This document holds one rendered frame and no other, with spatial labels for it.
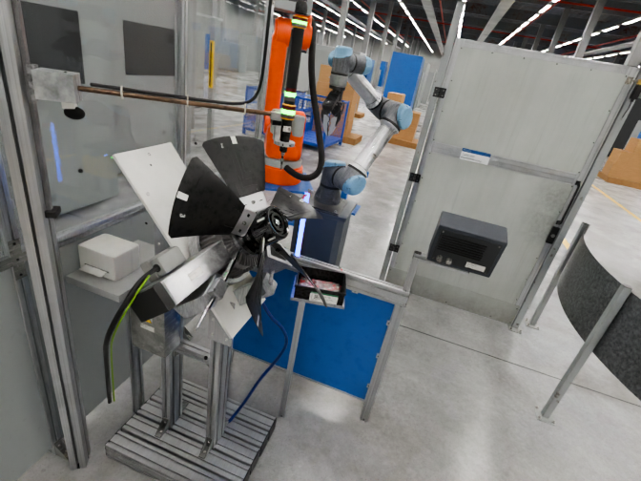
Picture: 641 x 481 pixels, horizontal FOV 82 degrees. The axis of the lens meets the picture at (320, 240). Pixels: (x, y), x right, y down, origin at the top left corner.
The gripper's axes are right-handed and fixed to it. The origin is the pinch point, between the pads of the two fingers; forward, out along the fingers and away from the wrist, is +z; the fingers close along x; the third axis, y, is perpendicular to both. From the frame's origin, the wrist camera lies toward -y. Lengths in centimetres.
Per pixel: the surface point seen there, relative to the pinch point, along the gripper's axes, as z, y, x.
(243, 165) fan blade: 8, -52, 13
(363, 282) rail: 60, -15, -34
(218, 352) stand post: 77, -69, 9
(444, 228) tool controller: 21, -22, -60
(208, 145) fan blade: 3, -55, 25
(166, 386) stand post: 108, -68, 33
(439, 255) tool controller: 34, -19, -61
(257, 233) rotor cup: 24, -66, -1
